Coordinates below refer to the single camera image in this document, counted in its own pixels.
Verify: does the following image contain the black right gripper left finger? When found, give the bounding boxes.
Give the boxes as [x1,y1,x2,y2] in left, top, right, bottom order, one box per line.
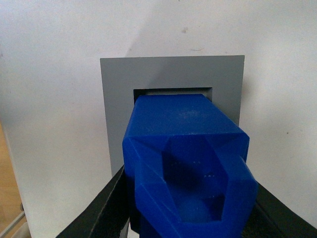
[58,167,129,238]

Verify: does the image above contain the gray cube base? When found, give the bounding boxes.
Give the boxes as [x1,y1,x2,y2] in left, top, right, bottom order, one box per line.
[100,55,245,175]

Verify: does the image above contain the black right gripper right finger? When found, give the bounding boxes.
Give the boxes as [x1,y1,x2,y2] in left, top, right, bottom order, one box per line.
[242,184,317,238]

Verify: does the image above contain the blue handled block part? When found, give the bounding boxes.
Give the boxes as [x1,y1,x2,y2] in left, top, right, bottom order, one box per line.
[122,94,258,238]

